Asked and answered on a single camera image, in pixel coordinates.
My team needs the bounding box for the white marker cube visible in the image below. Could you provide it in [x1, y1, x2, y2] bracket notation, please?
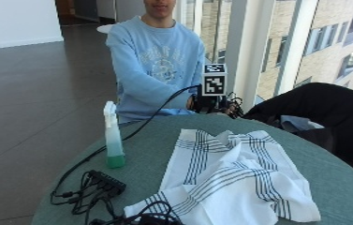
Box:
[201, 63, 228, 97]

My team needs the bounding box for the light blue cloth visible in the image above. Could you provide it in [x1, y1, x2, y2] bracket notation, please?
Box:
[280, 114, 325, 133]

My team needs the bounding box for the white striped dish towel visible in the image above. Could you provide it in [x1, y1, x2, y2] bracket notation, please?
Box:
[123, 128, 322, 225]

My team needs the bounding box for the black jacket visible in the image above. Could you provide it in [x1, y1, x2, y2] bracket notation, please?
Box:
[243, 82, 353, 186]

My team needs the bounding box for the the person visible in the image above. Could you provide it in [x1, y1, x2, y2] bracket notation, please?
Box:
[105, 0, 207, 125]

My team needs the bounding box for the green spray bottle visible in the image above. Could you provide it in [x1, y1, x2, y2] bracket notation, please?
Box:
[103, 100, 128, 170]

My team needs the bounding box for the black usb hub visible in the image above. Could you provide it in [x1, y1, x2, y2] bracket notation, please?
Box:
[88, 170, 128, 197]

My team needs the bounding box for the white round side table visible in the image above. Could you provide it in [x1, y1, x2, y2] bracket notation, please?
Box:
[96, 23, 115, 35]

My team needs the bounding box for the long black cable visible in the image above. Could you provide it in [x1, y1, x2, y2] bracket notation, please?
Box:
[50, 83, 203, 206]

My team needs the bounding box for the bundle of black cables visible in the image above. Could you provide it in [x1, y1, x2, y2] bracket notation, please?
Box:
[50, 170, 187, 225]

